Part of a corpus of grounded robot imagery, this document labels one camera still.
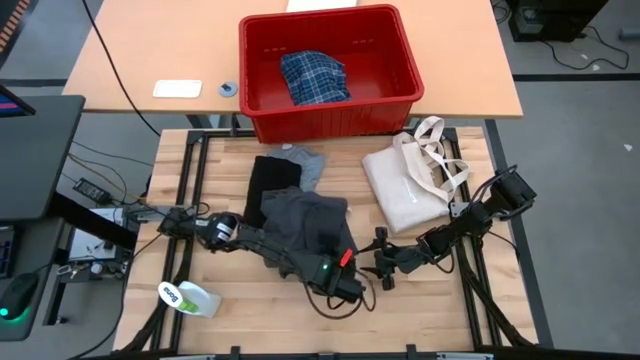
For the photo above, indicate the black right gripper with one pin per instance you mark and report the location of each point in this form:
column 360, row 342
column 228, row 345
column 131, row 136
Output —
column 400, row 260

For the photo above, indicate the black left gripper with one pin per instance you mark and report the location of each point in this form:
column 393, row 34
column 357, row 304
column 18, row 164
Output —
column 342, row 285

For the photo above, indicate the dark grey garment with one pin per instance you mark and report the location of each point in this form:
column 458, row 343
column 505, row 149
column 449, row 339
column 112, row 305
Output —
column 305, row 220

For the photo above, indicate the grey t-shirt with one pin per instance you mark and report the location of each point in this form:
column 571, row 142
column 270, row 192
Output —
column 310, row 165

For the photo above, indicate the black garment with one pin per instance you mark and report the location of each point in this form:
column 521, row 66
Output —
column 272, row 185

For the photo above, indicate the blue plaid garment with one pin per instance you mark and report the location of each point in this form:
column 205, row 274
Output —
column 315, row 77

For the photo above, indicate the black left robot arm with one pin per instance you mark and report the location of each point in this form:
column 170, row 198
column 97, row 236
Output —
column 270, row 247

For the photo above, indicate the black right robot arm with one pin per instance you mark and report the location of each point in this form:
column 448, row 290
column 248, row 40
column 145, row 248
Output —
column 470, row 220

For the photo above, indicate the red plastic laundry bin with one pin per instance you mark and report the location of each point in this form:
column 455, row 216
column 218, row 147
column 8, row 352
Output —
column 400, row 50

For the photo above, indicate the red tape flag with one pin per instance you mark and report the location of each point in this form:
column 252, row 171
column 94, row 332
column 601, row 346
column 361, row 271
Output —
column 346, row 257

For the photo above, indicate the beige canvas tote bag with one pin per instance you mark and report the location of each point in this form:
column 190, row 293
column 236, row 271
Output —
column 410, row 195

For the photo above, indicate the white electronics board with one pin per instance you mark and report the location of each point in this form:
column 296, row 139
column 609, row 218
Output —
column 95, row 250

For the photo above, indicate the white flat rectangular device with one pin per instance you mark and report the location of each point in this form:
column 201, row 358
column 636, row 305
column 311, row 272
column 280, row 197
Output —
column 177, row 88

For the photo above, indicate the white paper sheet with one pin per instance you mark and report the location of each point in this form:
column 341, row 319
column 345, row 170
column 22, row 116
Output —
column 320, row 5

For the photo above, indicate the black power adapter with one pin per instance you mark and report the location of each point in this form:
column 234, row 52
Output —
column 91, row 190

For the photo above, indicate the black computer tower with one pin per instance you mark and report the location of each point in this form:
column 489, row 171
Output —
column 555, row 20

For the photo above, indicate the tan wooden desk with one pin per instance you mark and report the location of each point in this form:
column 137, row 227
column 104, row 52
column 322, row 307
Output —
column 150, row 50

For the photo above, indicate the black computer mouse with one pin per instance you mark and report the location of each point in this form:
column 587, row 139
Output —
column 17, row 297

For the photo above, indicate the black side desk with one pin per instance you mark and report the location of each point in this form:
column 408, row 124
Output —
column 35, row 160

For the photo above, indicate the black keyboard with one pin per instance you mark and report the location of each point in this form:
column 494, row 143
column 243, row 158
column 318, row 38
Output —
column 6, row 250

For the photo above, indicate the monitor with coloured screen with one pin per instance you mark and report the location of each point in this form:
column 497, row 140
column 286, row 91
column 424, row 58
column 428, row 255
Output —
column 12, row 102

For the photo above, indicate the black device with orange stripes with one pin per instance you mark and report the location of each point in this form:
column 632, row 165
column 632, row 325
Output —
column 12, row 25

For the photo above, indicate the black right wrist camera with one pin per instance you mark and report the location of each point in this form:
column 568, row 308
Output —
column 388, row 284

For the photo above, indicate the black aluminium table frame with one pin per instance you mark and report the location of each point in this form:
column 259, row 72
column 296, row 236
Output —
column 215, row 133

